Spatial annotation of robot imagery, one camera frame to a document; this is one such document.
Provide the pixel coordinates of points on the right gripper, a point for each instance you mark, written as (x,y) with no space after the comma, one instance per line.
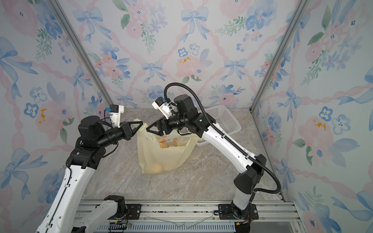
(163,125)

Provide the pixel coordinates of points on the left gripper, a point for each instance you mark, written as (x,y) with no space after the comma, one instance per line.
(124,131)

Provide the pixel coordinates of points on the yellow plastic bag orange print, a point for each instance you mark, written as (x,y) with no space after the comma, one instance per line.
(171,151)

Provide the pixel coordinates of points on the beige pear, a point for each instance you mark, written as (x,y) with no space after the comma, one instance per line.
(156,168)

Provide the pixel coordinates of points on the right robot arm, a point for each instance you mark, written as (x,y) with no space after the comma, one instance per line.
(249,166)

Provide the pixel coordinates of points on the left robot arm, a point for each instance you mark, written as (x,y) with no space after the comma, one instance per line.
(61,215)

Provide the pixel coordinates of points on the white plastic basket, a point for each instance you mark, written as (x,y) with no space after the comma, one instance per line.
(225,119)

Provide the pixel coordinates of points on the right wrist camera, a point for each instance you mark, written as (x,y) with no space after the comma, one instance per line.
(161,105)

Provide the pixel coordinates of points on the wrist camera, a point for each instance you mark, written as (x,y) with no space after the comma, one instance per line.
(161,105)
(115,112)

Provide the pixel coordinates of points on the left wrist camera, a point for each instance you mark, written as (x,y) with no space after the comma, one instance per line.
(115,112)

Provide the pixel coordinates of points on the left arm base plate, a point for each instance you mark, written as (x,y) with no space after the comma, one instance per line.
(128,212)

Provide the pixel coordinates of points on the aluminium frame rail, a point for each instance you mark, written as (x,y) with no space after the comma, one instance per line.
(198,217)

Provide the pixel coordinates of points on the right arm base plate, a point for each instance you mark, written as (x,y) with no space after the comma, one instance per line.
(230,212)

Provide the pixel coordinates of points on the left corner aluminium post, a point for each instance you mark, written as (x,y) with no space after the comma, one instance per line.
(56,8)

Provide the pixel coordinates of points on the corner aluminium post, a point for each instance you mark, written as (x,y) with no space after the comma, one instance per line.
(298,14)
(56,8)

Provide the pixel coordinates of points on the right corner aluminium post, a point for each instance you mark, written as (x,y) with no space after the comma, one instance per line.
(298,14)

